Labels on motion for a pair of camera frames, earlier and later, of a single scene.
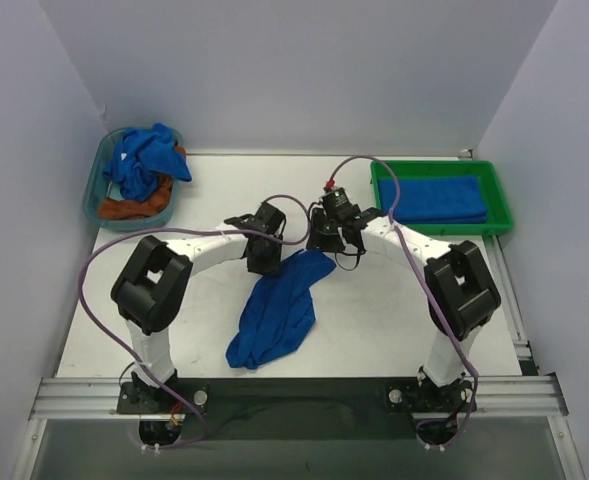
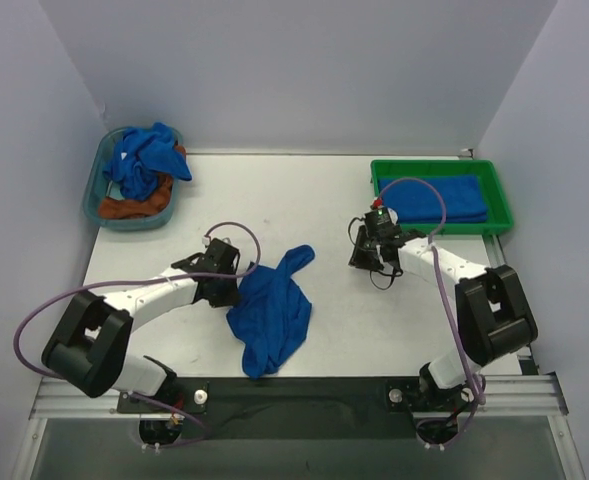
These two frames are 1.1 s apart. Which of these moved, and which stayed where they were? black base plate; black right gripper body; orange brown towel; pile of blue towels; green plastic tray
Moved: black right gripper body
Stayed: black base plate; orange brown towel; green plastic tray; pile of blue towels
